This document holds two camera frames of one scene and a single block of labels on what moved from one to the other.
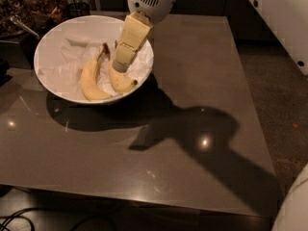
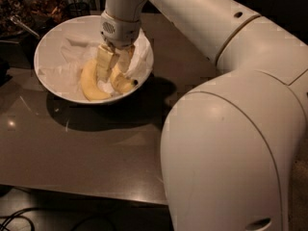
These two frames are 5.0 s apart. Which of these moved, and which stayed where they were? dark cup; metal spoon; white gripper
Moved: white gripper
Stayed: dark cup; metal spoon
